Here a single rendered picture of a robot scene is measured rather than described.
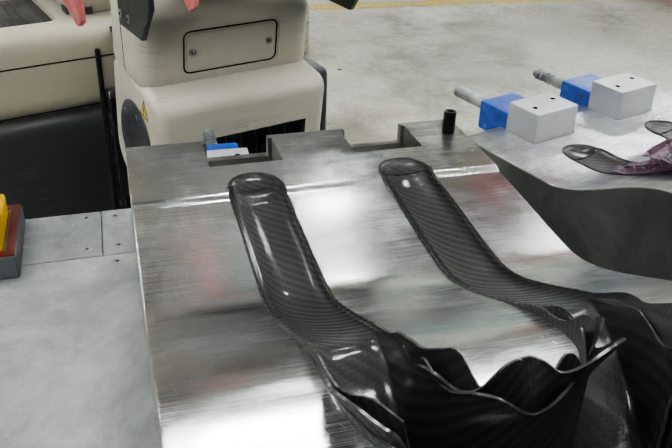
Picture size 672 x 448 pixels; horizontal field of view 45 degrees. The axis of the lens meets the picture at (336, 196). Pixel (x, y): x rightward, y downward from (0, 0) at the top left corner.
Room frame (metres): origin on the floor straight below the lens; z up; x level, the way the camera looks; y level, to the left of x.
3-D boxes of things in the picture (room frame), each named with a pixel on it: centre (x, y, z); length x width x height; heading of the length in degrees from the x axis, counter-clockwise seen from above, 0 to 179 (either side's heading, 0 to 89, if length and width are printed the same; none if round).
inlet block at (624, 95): (0.77, -0.25, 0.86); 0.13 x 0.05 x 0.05; 34
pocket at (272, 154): (0.54, 0.07, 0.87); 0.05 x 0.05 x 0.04; 17
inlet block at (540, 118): (0.71, -0.16, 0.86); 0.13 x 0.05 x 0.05; 34
